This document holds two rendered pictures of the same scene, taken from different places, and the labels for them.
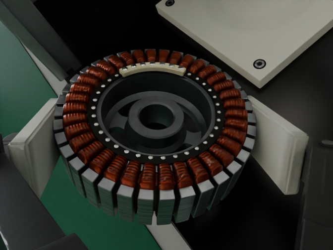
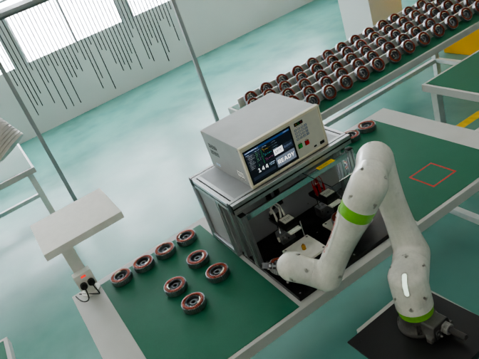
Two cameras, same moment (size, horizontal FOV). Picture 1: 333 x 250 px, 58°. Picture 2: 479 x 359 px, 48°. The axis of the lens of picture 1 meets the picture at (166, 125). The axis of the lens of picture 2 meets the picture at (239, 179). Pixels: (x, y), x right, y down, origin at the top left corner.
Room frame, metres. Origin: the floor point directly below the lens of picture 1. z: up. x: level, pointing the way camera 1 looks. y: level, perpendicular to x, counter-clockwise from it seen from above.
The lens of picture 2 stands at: (-1.67, 0.40, 2.27)
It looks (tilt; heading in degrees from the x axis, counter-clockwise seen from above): 28 degrees down; 349
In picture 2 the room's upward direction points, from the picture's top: 20 degrees counter-clockwise
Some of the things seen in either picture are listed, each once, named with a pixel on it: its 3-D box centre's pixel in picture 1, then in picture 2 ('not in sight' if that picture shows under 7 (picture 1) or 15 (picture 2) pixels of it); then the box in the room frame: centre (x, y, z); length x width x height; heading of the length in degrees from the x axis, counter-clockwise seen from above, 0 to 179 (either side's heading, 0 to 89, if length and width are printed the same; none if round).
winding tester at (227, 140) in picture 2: not in sight; (262, 137); (0.55, -0.22, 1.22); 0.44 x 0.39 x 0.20; 100
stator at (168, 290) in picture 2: not in sight; (175, 286); (0.42, 0.45, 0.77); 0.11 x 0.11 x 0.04
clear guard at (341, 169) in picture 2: not in sight; (338, 172); (0.27, -0.42, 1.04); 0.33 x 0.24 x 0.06; 10
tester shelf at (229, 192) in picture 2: not in sight; (268, 160); (0.55, -0.21, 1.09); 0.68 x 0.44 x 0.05; 100
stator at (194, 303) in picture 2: not in sight; (193, 303); (0.24, 0.41, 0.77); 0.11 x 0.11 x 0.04
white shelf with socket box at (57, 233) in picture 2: not in sight; (95, 256); (0.64, 0.73, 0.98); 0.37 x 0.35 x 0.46; 100
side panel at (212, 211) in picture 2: not in sight; (217, 219); (0.57, 0.13, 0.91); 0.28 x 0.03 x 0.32; 10
